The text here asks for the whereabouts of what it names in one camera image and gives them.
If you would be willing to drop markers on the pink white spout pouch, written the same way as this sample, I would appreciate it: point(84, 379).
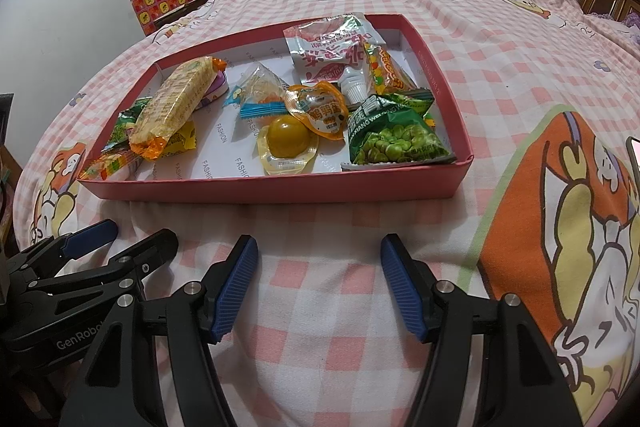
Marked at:
point(330, 52)

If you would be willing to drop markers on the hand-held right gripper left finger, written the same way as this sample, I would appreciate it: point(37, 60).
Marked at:
point(235, 287)

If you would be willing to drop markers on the pink checked printed bedsheet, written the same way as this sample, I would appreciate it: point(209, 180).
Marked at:
point(325, 282)

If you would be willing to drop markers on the rainbow striped candy packet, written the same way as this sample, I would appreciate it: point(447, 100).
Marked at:
point(112, 164)

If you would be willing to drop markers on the green packet with yellow end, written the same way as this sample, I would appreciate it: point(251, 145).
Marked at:
point(122, 124)

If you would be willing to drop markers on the purple knitted cloth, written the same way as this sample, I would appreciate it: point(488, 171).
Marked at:
point(607, 16)

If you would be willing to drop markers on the yellow snack packet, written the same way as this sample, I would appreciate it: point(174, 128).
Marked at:
point(182, 139)

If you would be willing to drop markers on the burger gummy packet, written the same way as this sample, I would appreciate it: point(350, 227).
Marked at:
point(387, 69)

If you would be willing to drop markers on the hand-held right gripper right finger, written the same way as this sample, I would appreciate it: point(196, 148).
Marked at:
point(405, 287)

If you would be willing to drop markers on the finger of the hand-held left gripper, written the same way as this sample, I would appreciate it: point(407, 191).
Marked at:
point(90, 234)
point(147, 252)

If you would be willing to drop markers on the yellow ball jelly cup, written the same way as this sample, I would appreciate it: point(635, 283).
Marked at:
point(287, 139)

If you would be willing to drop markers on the green pea packet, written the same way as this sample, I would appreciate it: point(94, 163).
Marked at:
point(410, 101)
point(395, 142)

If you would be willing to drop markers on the orange egg packet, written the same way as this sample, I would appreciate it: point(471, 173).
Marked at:
point(317, 107)

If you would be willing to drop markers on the purple candy tin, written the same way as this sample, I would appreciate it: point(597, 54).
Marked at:
point(218, 89)

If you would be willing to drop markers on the clear packet with blue edge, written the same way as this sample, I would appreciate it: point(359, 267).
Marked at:
point(255, 92)

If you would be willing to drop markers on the wooden chair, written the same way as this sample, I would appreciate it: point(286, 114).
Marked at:
point(182, 9)

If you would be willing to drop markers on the red cardboard box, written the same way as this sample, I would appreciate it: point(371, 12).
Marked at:
point(275, 187)

